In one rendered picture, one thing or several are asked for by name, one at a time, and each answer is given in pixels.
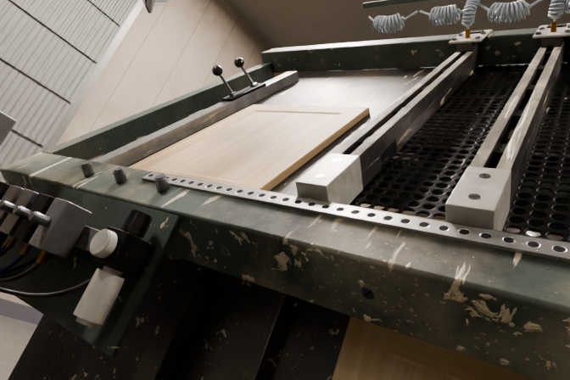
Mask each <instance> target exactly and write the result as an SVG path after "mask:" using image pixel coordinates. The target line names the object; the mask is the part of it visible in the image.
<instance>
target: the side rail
mask: <svg viewBox="0 0 570 380"><path fill-rule="evenodd" d="M246 71H247V73H248V74H249V76H250V78H251V79H252V81H253V82H254V83H255V82H257V83H263V82H266V81H269V80H270V79H272V78H275V76H274V70H273V65H272V63H263V64H259V65H256V66H255V67H252V68H250V69H247V70H246ZM225 80H226V82H227V84H228V85H229V87H230V88H231V89H232V91H233V92H238V91H240V90H242V89H244V88H246V87H249V86H250V85H251V83H250V81H249V79H248V77H247V76H246V75H245V74H244V72H243V71H242V72H239V73H237V74H235V75H231V76H229V77H227V78H225ZM229 95H230V92H229V90H228V89H227V87H226V85H225V84H224V82H223V81H222V80H220V81H217V82H214V83H212V84H209V85H208V86H205V87H201V88H199V89H197V90H195V91H192V92H189V93H187V94H184V95H182V96H180V97H178V98H174V99H171V100H170V101H167V102H165V103H162V104H159V105H157V106H154V107H152V108H150V109H146V110H144V111H142V112H140V113H137V114H135V115H132V116H129V117H127V118H125V119H123V120H119V121H116V122H115V123H112V124H110V125H107V126H104V127H102V128H99V129H97V130H95V131H91V132H88V133H87V134H84V135H82V136H79V137H76V138H74V139H71V140H69V141H67V142H63V143H61V144H59V145H57V146H54V147H52V148H49V149H46V150H44V151H42V153H46V154H55V155H60V156H65V157H71V158H76V159H84V160H90V161H92V160H94V159H97V158H99V157H101V156H103V155H105V154H108V153H110V152H112V151H115V150H116V149H118V148H121V147H124V146H125V145H127V144H129V143H133V142H135V141H136V140H138V139H140V138H142V137H146V136H147V135H149V134H151V133H154V132H156V131H158V130H160V129H163V128H165V127H167V126H169V125H172V124H174V123H176V122H177V121H179V120H183V119H185V118H187V117H188V116H189V115H192V114H194V113H196V112H198V111H200V110H202V109H207V108H209V107H211V106H213V105H215V104H217V103H220V102H222V101H221V99H222V98H224V97H226V96H229Z"/></svg>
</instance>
